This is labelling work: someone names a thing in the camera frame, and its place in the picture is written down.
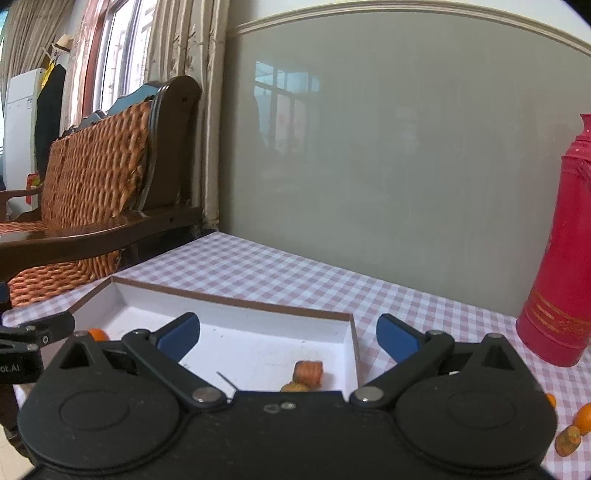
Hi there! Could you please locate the olive brown fruit piece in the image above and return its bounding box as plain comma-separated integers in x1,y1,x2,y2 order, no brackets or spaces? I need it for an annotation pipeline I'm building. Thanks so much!
554,425,583,457

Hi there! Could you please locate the black coat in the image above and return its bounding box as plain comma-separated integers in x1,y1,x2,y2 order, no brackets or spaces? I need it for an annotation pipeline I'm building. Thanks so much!
34,65,68,181

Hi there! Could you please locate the window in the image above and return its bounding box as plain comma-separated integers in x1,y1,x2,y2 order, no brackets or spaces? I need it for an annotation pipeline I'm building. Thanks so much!
69,0,160,125

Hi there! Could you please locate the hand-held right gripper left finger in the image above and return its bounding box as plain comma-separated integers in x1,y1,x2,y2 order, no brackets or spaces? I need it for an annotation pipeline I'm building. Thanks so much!
55,312,228,412

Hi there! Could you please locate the beige patterned curtain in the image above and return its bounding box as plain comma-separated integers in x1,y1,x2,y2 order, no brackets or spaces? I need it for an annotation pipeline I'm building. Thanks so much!
148,0,232,232

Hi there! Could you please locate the brown cardboard box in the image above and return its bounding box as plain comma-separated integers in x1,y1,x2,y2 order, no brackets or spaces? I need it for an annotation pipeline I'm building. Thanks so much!
68,276,362,394

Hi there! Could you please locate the red thermos flask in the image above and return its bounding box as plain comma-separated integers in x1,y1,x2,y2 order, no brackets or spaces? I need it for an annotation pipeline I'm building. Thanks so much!
516,113,591,368

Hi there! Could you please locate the white refrigerator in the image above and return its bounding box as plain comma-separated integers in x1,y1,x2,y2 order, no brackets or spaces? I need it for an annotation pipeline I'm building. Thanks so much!
4,69,47,195

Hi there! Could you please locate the pink checkered tablecloth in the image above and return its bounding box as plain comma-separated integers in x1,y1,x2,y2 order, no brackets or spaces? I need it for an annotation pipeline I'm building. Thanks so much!
2,231,591,480

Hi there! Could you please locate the wooden sofa with woven cushion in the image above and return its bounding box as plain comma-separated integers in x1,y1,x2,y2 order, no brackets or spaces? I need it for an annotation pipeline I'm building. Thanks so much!
0,75,204,310

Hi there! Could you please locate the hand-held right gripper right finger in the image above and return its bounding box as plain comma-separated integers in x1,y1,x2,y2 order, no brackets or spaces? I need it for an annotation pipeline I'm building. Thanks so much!
348,314,534,411

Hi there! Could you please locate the reddish brown ribbed fruit piece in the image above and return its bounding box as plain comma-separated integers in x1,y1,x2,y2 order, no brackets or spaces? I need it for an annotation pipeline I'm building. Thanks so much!
294,360,324,387

